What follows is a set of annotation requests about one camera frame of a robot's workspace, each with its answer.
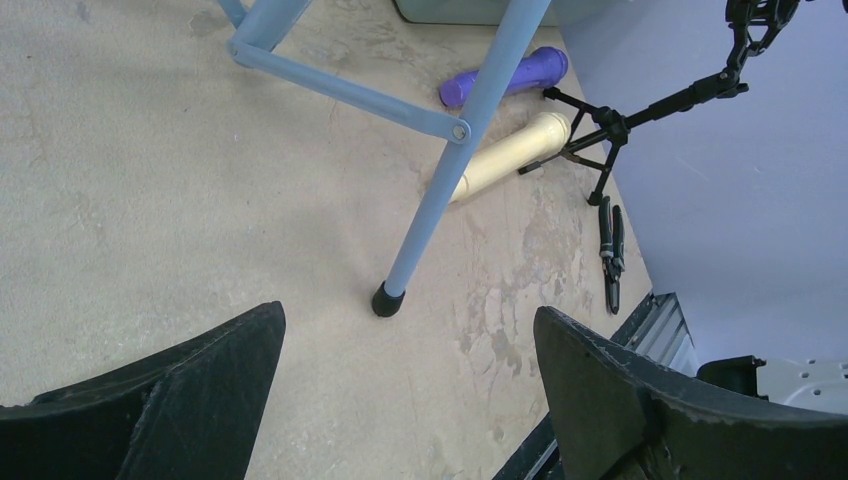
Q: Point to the cream recorder flute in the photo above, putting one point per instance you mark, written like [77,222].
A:
[544,135]

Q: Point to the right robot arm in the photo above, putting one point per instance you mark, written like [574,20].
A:
[812,384]

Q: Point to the light blue music stand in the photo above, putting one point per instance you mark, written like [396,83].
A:
[260,27]

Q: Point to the black tripod microphone stand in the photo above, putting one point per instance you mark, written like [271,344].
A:
[755,26]

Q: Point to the black pliers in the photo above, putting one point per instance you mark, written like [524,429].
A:
[612,251]

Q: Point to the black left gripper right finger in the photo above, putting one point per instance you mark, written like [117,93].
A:
[707,432]

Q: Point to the translucent green storage box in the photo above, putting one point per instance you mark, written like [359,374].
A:
[453,12]

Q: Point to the purple microphone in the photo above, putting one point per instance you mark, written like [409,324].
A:
[544,68]

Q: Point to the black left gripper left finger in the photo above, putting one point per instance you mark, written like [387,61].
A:
[191,411]

